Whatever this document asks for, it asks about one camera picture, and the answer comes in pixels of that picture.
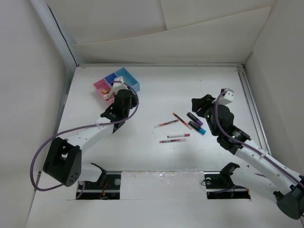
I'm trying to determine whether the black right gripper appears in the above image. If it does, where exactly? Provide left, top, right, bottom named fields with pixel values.
left=191, top=94, right=224, bottom=136

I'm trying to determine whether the red pen dark barrel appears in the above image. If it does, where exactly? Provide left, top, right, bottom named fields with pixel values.
left=172, top=113, right=192, bottom=130

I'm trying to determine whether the white pen pink cap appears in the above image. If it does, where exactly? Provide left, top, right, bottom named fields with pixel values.
left=167, top=133, right=190, bottom=139

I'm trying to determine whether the red gel pen clear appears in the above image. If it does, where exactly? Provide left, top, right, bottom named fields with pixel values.
left=154, top=119, right=179, bottom=128

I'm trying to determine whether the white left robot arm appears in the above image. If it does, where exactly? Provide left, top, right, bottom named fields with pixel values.
left=43, top=89, right=138, bottom=188

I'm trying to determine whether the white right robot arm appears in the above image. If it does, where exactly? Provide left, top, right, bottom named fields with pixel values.
left=191, top=90, right=304, bottom=220

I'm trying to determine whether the pink drawer box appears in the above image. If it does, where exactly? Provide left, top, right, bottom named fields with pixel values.
left=93, top=79, right=114, bottom=105

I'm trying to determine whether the black purple highlighter marker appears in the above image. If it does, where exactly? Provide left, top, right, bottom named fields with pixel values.
left=187, top=112, right=203, bottom=127

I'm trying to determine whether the light blue drawer box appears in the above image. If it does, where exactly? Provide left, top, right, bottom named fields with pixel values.
left=114, top=67, right=140, bottom=92

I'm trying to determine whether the dark blue drawer box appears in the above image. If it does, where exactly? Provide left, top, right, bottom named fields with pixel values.
left=104, top=73, right=117, bottom=87

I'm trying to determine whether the black blue highlighter marker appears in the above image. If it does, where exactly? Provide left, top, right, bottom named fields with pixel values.
left=188, top=121, right=206, bottom=135

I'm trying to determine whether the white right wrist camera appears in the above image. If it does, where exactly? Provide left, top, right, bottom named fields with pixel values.
left=218, top=88, right=234, bottom=105

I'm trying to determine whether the aluminium rail back edge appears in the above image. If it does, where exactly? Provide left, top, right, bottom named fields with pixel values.
left=79, top=63, right=244, bottom=68

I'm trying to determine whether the aluminium rail edge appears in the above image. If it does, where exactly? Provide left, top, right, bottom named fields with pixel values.
left=237, top=64, right=272, bottom=154
left=79, top=63, right=244, bottom=68

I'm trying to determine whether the aluminium rail right edge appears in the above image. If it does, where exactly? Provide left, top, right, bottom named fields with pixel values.
left=237, top=64, right=272, bottom=154

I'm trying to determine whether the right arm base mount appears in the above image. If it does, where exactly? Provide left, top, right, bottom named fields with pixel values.
left=200, top=162, right=251, bottom=200

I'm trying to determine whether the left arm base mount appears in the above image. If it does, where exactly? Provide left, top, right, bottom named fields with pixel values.
left=76, top=163, right=122, bottom=200

